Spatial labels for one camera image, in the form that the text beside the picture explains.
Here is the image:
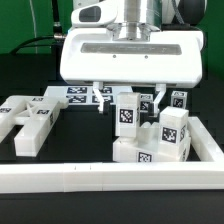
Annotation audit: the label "white chair back part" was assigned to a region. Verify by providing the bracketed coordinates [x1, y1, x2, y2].
[0, 95, 68, 157]

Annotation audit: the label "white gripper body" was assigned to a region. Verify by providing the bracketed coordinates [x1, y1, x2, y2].
[60, 0, 204, 88]

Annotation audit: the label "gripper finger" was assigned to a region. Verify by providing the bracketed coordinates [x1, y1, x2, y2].
[93, 82, 110, 114]
[148, 84, 166, 117]

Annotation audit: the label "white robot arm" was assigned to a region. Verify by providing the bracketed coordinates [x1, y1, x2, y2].
[60, 0, 204, 117]

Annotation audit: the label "white chair seat part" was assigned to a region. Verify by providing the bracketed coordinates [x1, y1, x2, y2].
[112, 121, 192, 164]

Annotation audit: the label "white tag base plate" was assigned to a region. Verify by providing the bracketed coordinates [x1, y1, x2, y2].
[44, 86, 132, 105]

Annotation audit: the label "white L-shaped obstacle fence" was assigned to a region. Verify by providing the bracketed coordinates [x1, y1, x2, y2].
[0, 117, 224, 194]

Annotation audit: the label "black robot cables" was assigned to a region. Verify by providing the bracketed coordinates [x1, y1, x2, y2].
[9, 0, 69, 56]

